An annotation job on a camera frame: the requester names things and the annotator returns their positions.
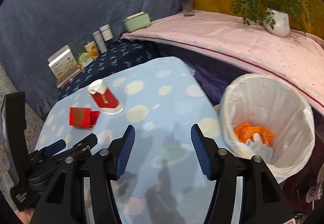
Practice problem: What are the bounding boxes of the orange plastic wrapper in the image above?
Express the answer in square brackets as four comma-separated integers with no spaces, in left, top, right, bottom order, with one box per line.
[234,123,274,147]

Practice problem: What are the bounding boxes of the white lined trash bin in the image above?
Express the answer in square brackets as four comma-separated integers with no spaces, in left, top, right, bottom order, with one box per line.
[218,74,315,183]

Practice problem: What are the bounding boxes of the red gift box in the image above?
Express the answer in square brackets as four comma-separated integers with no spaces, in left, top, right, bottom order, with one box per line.
[69,107,99,129]

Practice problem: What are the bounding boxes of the silver metal can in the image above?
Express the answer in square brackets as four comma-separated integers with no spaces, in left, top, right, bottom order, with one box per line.
[306,181,324,203]

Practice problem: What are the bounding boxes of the white cardboard box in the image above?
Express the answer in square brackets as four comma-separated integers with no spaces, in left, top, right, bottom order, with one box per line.
[48,45,81,88]

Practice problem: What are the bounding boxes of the green white small packet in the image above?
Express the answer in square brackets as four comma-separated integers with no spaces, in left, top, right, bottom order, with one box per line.
[78,52,93,68]

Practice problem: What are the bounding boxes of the light blue dotted cloth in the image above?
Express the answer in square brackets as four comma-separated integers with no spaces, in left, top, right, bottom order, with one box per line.
[35,56,229,224]

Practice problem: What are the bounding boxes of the orange patterned small box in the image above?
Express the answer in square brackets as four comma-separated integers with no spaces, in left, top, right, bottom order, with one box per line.
[84,41,100,59]

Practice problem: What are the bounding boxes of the navy floral cloth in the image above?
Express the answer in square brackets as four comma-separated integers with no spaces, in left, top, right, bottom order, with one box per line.
[58,40,160,101]

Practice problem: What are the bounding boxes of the white cylindrical jar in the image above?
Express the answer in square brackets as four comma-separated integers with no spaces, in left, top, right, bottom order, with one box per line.
[99,24,114,42]

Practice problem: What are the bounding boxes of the blue grey blanket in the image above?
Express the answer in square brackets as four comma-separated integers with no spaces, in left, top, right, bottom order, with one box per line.
[1,0,181,117]

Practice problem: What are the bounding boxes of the pink sheet covered table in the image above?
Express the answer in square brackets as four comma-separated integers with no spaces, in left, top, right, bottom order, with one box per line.
[122,10,324,113]

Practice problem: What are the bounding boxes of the mint green tissue box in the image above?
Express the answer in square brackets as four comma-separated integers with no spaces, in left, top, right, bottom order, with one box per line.
[123,12,151,32]

